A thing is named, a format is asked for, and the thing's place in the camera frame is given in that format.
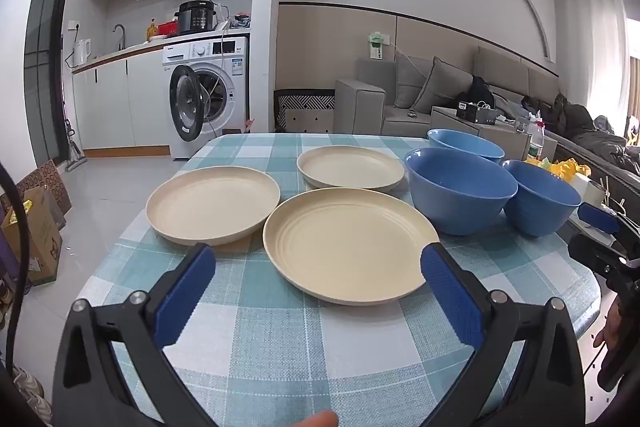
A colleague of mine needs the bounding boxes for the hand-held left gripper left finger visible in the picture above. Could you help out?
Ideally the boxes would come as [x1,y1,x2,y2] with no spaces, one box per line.
[52,243,217,427]

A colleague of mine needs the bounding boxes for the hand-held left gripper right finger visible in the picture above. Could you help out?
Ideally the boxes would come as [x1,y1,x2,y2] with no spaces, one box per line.
[420,243,587,427]

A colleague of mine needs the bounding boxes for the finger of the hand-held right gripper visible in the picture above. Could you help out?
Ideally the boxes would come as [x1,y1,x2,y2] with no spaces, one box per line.
[567,234,640,278]
[577,202,640,258]

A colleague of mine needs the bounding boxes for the cream round plate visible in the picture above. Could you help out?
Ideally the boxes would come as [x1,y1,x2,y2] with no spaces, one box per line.
[262,188,441,306]
[145,166,282,247]
[296,145,406,194]

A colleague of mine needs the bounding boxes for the large blue bowl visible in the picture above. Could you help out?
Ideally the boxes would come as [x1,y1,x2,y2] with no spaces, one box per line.
[404,147,519,236]

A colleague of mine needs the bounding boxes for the person's right hand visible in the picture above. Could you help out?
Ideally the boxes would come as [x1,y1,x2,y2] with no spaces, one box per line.
[594,302,624,351]

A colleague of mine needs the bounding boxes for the person's left hand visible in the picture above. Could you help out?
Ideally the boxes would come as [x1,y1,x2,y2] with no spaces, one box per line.
[287,409,340,427]

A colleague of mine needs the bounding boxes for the white container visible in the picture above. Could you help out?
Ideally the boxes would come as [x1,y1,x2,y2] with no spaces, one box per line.
[570,172,608,208]

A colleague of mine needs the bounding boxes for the yellow plastic bag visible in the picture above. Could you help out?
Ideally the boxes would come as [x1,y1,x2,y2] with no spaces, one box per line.
[522,156,593,182]

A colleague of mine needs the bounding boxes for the dark clothing pile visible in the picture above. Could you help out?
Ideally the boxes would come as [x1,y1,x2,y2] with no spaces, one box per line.
[520,92,640,168]

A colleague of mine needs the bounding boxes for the clear water bottle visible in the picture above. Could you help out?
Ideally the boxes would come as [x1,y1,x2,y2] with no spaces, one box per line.
[527,119,545,160]

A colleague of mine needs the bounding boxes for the brown cardboard box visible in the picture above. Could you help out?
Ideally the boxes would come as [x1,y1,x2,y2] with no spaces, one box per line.
[0,186,63,285]

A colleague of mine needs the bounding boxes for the black box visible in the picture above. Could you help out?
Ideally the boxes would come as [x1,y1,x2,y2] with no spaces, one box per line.
[456,102,496,125]

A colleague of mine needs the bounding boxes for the black bag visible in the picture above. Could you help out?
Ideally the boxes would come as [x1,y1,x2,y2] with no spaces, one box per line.
[470,76,496,108]

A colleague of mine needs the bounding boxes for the white sheer curtain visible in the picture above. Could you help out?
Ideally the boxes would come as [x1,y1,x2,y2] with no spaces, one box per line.
[552,0,631,138]

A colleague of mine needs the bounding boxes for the upright floor mop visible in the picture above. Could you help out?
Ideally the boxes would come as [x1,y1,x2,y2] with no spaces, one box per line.
[62,32,88,172]

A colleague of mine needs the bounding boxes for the brown patterned board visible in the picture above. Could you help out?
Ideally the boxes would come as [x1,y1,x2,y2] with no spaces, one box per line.
[17,159,73,228]

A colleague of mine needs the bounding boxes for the grey side cabinet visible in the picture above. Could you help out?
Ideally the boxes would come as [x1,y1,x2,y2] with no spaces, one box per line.
[431,106,558,162]

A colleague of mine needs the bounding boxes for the white sneakers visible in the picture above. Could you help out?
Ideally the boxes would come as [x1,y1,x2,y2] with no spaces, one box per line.
[10,364,53,423]

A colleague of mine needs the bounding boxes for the grey cushion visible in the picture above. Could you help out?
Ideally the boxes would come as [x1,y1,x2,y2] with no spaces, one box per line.
[419,56,473,112]
[395,57,433,108]

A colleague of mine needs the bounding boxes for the white counter cabinets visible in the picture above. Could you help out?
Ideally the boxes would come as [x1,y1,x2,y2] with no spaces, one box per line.
[71,42,173,158]

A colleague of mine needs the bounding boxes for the grey sofa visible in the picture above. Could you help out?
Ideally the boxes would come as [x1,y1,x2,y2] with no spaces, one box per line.
[334,46,640,188]

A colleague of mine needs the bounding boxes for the black white patterned chair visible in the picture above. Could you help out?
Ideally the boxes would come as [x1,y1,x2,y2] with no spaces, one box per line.
[273,89,336,134]

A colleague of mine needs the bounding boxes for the white washing machine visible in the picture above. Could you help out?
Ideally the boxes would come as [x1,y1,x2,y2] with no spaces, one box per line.
[161,36,251,160]

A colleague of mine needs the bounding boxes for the white green box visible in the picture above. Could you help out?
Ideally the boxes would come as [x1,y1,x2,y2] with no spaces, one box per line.
[366,32,391,60]

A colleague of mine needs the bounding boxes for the black pressure cooker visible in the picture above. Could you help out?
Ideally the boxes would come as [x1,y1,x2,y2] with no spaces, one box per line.
[177,0,218,35]

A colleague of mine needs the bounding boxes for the dark glass door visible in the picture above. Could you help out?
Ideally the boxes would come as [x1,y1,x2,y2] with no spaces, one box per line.
[25,0,78,168]

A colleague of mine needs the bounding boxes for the black cable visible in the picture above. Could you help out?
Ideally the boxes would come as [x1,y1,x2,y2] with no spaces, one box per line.
[0,162,31,373]

